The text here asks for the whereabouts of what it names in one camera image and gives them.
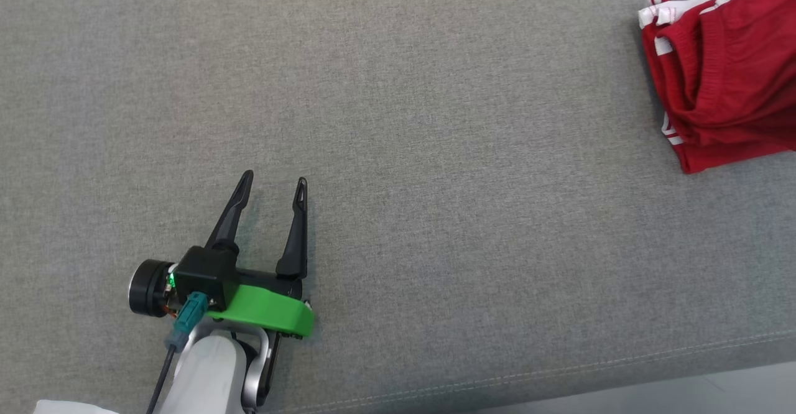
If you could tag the white tape tag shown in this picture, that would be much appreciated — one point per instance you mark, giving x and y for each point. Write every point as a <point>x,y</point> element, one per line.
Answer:
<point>74,408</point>

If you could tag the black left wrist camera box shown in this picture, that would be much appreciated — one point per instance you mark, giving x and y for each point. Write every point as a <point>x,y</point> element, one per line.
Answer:
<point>202,274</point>

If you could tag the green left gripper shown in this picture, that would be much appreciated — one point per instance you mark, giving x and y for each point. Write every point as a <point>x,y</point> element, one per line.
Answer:
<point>267,311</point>

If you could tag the black left gripper motor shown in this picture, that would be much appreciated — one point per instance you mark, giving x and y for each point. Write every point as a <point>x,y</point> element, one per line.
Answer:
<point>149,286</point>

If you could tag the red shorts with white stripes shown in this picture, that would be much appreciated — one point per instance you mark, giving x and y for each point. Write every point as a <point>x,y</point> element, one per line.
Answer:
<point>734,91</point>

